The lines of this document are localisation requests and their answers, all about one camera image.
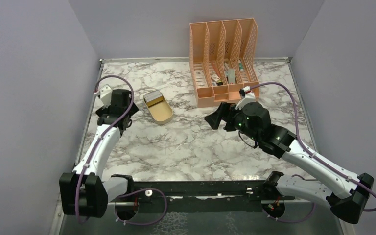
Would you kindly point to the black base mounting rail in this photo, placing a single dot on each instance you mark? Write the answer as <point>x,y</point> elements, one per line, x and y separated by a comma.
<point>198,196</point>

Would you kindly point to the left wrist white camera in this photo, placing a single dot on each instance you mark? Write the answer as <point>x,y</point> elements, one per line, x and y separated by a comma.
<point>105,95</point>

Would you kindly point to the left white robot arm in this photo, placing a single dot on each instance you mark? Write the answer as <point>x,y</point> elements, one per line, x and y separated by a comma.
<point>82,191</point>

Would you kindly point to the tan oval card tray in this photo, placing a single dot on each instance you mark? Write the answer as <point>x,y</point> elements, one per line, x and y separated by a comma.
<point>160,110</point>

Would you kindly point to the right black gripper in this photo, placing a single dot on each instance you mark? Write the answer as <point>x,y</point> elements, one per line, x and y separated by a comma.
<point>215,118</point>

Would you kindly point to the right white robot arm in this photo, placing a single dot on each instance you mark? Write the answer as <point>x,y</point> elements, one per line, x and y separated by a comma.
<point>344,192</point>

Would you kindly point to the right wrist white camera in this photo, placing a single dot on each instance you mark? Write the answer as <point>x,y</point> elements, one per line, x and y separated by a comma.
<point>247,96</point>

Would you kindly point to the wrist white camera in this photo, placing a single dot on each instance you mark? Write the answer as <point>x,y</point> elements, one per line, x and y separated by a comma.
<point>247,96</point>
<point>105,95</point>

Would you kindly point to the green white tube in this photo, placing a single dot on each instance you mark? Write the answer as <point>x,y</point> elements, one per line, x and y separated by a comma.
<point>241,67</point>

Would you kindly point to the orange plastic file organizer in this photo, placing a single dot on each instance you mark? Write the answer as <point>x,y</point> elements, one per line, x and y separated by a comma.
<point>216,46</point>

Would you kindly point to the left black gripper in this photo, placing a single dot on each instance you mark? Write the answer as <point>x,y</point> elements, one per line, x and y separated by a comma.
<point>104,110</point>

